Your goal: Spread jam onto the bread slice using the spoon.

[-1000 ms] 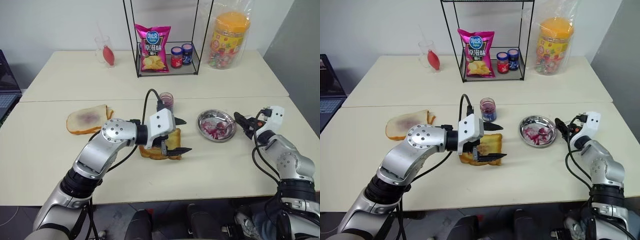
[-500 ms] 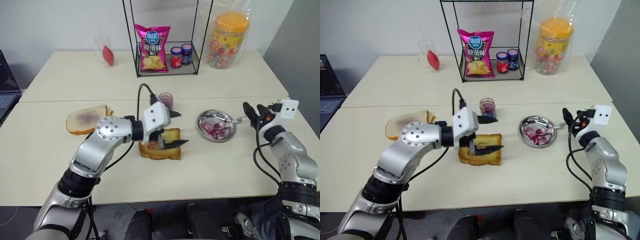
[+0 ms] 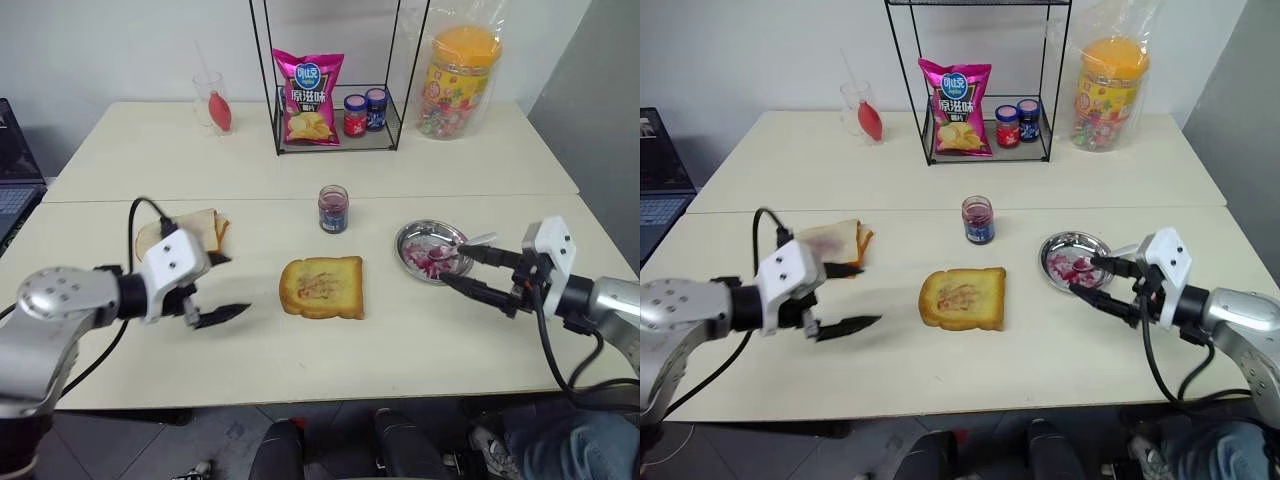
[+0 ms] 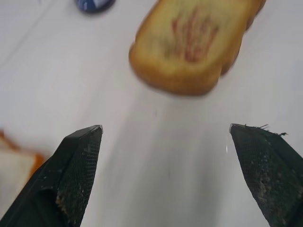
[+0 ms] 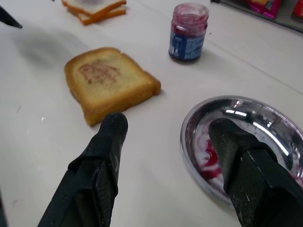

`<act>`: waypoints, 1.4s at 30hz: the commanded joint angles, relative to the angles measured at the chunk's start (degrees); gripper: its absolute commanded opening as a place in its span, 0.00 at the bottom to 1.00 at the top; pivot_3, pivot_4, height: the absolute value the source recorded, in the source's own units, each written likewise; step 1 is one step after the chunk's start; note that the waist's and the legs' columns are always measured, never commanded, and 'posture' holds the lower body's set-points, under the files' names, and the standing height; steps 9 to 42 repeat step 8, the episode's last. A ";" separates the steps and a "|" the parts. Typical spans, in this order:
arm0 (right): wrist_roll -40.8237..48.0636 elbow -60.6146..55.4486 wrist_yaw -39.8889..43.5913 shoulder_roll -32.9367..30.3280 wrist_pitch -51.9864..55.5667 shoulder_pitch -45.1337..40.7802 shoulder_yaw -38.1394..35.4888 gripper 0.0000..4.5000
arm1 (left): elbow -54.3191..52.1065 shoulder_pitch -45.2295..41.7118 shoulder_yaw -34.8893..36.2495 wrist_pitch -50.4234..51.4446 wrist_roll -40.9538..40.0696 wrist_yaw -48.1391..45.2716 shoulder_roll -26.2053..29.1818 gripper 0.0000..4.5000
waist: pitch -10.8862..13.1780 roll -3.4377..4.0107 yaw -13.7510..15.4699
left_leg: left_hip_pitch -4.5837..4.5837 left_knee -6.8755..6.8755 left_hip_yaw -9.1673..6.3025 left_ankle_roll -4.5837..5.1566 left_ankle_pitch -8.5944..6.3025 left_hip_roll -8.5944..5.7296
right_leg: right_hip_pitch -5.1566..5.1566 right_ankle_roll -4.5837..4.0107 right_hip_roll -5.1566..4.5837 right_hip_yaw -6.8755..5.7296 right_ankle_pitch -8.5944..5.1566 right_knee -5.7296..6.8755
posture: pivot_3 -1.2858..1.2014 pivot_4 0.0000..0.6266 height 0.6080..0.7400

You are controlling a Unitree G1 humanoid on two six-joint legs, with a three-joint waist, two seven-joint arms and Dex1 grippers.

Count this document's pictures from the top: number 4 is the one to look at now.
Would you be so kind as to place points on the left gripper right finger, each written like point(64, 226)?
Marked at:
point(274, 179)

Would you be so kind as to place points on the white bread slice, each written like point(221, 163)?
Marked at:
point(11, 160)

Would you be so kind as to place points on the toasted bread slice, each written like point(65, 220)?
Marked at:
point(184, 47)

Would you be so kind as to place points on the open blue-label jam jar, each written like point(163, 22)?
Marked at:
point(94, 6)

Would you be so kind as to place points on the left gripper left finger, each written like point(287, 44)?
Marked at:
point(59, 184)

